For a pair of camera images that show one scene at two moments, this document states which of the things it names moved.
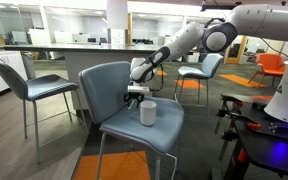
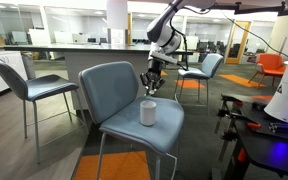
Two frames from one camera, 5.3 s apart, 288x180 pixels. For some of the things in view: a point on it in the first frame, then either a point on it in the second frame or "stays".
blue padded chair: [104, 87] stays
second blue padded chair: [35, 89] stays
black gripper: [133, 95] -> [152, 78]
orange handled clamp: [249, 123] stays
